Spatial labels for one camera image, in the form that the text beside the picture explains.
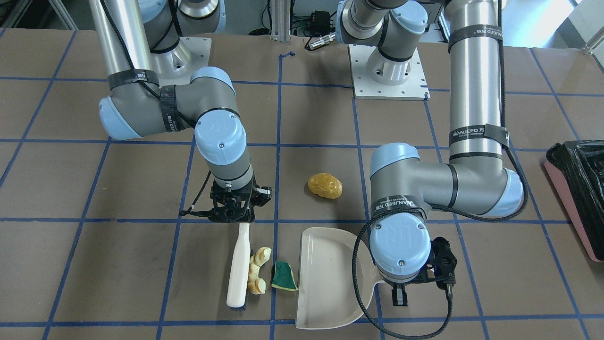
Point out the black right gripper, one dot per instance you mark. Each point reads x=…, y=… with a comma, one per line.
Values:
x=255, y=196

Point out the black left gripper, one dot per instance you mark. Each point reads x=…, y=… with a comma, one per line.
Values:
x=399, y=295

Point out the beige dustpan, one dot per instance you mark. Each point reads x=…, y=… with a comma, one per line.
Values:
x=326, y=297

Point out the green yellow sponge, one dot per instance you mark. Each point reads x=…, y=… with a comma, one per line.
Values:
x=283, y=277

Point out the beige hand brush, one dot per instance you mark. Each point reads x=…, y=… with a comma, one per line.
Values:
x=238, y=275

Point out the yellow potato-like lump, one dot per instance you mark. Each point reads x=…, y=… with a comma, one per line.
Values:
x=325, y=185

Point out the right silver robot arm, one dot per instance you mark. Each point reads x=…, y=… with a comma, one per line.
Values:
x=129, y=32

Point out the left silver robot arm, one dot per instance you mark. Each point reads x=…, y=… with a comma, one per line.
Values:
x=474, y=183

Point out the black lined trash bin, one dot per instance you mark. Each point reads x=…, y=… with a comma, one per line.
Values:
x=576, y=169

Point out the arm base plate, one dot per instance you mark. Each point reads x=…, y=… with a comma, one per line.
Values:
x=176, y=67
x=375, y=77

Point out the aluminium frame post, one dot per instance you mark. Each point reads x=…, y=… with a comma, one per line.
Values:
x=280, y=20

